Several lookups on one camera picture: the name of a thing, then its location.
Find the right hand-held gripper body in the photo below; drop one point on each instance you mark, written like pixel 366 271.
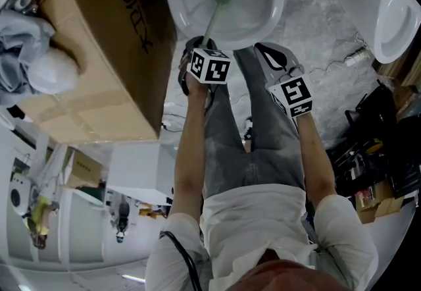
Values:
pixel 296 93

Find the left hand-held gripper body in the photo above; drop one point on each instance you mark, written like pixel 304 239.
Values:
pixel 210 67

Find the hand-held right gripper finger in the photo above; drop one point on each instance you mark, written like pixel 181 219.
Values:
pixel 292 61
pixel 267 69

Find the white toilet with raised lid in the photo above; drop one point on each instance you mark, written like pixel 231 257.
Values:
pixel 256 19

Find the person's left forearm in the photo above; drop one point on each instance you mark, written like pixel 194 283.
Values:
pixel 192 151

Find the person's right forearm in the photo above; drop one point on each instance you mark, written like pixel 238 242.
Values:
pixel 317 161

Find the white oval toilet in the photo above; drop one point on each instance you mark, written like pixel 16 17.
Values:
pixel 361 3

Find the white toilet with black panel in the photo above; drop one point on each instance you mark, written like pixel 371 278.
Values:
pixel 19 113

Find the person's grey trousers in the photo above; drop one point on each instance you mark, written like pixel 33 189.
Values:
pixel 227 138

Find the black shelf rack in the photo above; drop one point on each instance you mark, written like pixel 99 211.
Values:
pixel 371 145

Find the large cardboard box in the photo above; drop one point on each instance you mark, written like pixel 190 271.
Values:
pixel 98 52

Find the wooden pallet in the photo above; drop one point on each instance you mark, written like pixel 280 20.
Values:
pixel 408 69

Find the white square cabinet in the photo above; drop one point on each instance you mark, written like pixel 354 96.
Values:
pixel 138 171

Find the person's white shirt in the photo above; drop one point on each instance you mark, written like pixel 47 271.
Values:
pixel 256 220

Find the open cardboard box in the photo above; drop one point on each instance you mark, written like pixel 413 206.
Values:
pixel 378 204

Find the white helmet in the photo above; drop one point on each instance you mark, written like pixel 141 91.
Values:
pixel 52 74

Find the small cardboard box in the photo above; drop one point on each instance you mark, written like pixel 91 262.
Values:
pixel 85 168

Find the white tube fitting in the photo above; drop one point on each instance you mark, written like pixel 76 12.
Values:
pixel 23 1

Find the grey crumpled cloth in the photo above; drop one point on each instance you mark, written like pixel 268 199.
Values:
pixel 16 52

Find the person's face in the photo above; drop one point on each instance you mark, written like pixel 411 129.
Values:
pixel 289 276

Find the white camera headset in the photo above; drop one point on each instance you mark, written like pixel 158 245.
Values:
pixel 19 197

